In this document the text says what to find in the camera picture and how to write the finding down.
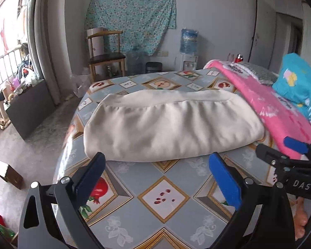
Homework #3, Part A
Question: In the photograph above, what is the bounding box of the pink blanket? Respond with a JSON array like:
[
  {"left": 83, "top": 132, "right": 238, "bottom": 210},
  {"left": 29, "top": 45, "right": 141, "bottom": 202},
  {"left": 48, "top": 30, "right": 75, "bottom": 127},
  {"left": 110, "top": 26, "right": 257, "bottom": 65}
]
[{"left": 203, "top": 59, "right": 311, "bottom": 160}]

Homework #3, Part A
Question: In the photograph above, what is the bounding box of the black trash can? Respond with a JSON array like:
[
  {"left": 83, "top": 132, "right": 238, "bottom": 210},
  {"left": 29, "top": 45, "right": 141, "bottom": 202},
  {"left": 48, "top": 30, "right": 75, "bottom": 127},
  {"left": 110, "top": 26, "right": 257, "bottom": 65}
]
[{"left": 146, "top": 62, "right": 163, "bottom": 73}]

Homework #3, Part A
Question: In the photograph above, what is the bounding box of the person's right hand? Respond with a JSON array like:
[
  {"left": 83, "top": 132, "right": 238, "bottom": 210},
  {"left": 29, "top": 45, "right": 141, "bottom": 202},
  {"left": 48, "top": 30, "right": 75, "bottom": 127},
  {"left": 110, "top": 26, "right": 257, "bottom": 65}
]
[{"left": 292, "top": 197, "right": 311, "bottom": 242}]

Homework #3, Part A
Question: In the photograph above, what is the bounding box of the blue cartoon print pillow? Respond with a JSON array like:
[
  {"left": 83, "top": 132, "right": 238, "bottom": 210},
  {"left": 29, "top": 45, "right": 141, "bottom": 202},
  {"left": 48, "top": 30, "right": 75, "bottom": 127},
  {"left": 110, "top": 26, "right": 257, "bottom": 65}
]
[{"left": 272, "top": 53, "right": 311, "bottom": 115}]

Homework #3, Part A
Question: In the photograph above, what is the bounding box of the metal window railing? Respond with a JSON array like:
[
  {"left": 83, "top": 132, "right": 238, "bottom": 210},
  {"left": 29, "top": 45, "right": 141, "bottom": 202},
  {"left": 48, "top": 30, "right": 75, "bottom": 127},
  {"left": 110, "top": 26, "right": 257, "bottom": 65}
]
[{"left": 0, "top": 49, "right": 29, "bottom": 146}]

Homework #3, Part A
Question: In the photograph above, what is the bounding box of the empty clear water jug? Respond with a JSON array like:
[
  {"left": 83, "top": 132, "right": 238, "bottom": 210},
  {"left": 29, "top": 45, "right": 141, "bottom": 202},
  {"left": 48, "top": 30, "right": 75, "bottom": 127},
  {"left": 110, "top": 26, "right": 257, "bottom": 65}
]
[{"left": 127, "top": 48, "right": 146, "bottom": 76}]

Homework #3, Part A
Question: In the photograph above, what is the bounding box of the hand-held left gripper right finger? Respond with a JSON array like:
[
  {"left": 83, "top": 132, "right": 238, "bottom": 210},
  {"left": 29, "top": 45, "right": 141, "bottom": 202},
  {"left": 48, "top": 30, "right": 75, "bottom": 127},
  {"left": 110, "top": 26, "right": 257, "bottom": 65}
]
[{"left": 209, "top": 153, "right": 296, "bottom": 249}]

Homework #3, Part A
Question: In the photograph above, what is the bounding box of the cream zip jacket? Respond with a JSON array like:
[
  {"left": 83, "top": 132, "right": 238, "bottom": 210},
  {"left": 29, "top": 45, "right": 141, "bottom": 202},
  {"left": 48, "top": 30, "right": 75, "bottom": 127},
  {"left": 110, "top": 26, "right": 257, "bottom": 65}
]
[{"left": 83, "top": 89, "right": 265, "bottom": 162}]

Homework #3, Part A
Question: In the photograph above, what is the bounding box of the white water dispenser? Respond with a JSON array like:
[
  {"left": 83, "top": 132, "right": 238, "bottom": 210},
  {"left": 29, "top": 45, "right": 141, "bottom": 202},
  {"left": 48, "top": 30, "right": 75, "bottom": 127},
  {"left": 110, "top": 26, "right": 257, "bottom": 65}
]
[{"left": 181, "top": 54, "right": 198, "bottom": 71}]

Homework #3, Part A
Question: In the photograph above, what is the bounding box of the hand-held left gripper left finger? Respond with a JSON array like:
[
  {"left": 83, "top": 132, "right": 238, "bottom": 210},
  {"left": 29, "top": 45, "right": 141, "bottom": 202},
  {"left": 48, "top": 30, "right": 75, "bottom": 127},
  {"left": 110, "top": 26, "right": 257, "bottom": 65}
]
[{"left": 17, "top": 152, "right": 107, "bottom": 249}]

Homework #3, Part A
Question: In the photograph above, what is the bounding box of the brown cardboard box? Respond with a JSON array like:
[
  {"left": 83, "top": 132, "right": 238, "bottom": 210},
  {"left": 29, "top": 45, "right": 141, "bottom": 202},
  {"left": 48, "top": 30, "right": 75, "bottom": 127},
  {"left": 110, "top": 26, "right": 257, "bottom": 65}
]
[{"left": 0, "top": 159, "right": 24, "bottom": 190}]

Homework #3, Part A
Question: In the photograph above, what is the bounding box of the wooden chair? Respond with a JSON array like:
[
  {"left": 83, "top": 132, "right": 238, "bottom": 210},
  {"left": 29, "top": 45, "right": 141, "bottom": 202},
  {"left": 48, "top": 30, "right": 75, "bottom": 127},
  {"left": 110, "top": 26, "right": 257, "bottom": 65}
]
[{"left": 86, "top": 30, "right": 126, "bottom": 82}]

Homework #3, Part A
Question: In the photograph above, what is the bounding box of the white cylinder box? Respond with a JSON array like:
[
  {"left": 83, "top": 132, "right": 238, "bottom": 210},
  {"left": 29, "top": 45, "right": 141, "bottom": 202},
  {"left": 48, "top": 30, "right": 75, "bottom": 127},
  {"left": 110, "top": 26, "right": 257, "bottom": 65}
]
[{"left": 87, "top": 27, "right": 105, "bottom": 77}]

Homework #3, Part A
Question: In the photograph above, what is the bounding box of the grey curtain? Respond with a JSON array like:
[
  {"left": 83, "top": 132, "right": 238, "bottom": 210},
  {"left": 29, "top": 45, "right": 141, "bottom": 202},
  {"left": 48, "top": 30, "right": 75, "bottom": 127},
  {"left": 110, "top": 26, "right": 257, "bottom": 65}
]
[{"left": 26, "top": 0, "right": 72, "bottom": 105}]

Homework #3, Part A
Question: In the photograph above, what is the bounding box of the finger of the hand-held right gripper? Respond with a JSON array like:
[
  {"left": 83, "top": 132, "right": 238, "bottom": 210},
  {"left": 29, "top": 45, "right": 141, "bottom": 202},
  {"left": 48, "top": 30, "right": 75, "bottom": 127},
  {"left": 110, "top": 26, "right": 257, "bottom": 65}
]
[
  {"left": 283, "top": 136, "right": 311, "bottom": 161},
  {"left": 255, "top": 143, "right": 311, "bottom": 170}
]

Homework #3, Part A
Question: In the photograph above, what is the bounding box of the red hanging garment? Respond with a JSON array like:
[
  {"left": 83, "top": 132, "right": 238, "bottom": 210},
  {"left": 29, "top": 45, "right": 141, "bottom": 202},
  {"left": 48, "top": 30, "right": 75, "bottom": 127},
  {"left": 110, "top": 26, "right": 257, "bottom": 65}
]
[{"left": 0, "top": 18, "right": 10, "bottom": 53}]

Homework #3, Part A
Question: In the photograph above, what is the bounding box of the black cabinet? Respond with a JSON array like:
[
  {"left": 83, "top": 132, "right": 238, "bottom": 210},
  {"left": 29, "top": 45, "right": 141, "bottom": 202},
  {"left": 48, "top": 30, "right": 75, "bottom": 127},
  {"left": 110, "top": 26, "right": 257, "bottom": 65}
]
[{"left": 5, "top": 79, "right": 56, "bottom": 139}]

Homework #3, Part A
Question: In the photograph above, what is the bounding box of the grey sparkly cloth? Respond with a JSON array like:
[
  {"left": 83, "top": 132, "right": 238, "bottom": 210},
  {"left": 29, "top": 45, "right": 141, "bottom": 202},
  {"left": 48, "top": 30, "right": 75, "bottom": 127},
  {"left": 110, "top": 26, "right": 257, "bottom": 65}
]
[{"left": 237, "top": 62, "right": 280, "bottom": 85}]

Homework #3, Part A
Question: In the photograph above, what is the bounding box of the teal floral wall cloth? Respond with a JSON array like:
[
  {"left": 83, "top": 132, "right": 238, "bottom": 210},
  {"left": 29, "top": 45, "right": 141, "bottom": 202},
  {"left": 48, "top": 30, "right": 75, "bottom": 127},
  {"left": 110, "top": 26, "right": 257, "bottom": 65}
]
[{"left": 85, "top": 0, "right": 177, "bottom": 56}]

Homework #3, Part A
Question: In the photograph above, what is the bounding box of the pile of household items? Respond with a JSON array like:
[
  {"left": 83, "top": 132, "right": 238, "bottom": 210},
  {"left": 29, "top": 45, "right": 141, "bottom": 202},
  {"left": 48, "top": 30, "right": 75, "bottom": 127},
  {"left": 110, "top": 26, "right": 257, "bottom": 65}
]
[{"left": 0, "top": 54, "right": 40, "bottom": 104}]

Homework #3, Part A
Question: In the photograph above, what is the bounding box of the clear plastic bag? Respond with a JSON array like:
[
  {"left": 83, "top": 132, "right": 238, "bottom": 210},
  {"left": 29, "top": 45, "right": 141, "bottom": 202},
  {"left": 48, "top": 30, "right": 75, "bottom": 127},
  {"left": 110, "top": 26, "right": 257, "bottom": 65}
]
[{"left": 70, "top": 67, "right": 94, "bottom": 98}]

